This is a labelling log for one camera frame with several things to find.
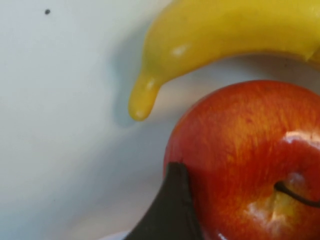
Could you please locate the red apple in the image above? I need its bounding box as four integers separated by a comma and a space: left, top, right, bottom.
163, 79, 320, 240

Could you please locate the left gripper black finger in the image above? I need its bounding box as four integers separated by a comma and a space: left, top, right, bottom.
129, 161, 205, 240

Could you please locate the short curved yellow banana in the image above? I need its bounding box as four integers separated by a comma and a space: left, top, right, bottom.
127, 0, 320, 123

